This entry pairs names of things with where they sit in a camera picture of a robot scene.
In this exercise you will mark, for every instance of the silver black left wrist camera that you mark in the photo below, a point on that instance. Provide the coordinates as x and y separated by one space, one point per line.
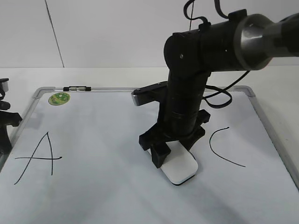
4 84

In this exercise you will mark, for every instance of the white rectangular board eraser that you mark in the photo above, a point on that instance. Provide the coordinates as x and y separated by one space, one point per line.
179 167

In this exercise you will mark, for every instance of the round green magnet sticker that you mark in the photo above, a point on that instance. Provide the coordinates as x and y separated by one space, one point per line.
59 98

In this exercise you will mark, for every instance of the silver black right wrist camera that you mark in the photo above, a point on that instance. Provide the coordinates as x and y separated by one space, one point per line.
147 94

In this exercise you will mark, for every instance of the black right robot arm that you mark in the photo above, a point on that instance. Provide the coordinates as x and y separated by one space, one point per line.
242 43

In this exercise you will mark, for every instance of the white board with grey frame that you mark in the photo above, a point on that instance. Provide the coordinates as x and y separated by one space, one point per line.
81 163

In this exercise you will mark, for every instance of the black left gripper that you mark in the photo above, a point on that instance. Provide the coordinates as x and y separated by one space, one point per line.
7 119

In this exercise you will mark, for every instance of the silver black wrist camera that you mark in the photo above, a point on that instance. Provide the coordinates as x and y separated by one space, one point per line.
4 84
147 94

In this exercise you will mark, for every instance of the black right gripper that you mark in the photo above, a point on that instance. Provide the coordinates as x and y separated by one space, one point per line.
156 137

